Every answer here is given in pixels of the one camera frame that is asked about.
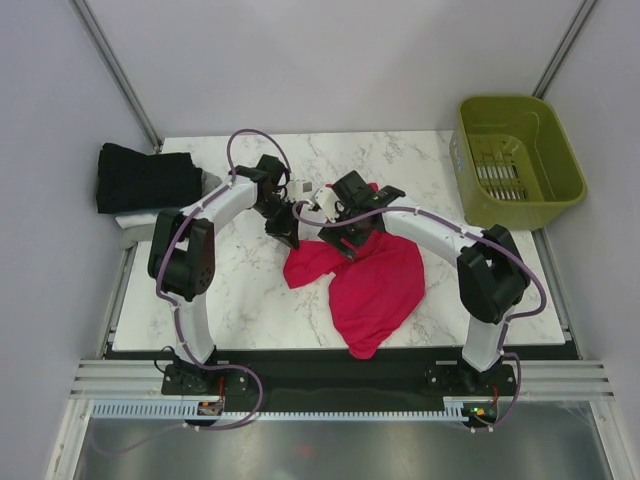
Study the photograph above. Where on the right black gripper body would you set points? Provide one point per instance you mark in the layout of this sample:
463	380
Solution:
352	233

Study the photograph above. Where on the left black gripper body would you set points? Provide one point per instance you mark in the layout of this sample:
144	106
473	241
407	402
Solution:
279	216

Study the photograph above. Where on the pink red t shirt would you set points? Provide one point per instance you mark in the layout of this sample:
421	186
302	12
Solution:
370	296

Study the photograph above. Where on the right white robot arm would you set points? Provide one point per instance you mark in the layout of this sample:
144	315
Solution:
492	277

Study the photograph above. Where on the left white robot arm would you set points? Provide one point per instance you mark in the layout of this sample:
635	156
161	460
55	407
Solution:
182	263

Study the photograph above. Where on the folded grey t shirt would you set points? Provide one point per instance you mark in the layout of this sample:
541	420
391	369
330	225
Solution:
139	226

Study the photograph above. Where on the folded black t shirt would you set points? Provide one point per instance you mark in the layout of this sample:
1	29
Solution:
129	181

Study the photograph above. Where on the olive green plastic basket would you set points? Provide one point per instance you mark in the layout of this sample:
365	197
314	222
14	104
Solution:
513	163

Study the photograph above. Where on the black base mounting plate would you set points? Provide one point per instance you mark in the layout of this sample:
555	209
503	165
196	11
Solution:
406	376

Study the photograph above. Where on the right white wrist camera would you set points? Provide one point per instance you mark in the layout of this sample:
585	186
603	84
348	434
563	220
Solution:
324	200

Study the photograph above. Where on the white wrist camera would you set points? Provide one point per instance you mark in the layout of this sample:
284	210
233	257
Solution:
299	189
324	200

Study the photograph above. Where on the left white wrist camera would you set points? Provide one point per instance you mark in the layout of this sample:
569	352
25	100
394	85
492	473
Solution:
299	189

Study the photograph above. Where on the white slotted cable duct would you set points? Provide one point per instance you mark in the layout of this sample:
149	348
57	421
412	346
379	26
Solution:
445	409

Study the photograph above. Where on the left vertical aluminium post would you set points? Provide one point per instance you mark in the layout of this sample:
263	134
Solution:
106	52

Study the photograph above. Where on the vertical aluminium post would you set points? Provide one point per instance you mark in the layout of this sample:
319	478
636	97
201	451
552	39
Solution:
563	49
106	52

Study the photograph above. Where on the right vertical aluminium post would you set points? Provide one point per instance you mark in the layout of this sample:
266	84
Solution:
563	49

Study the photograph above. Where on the aluminium frame rail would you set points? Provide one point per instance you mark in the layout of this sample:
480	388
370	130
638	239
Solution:
542	380

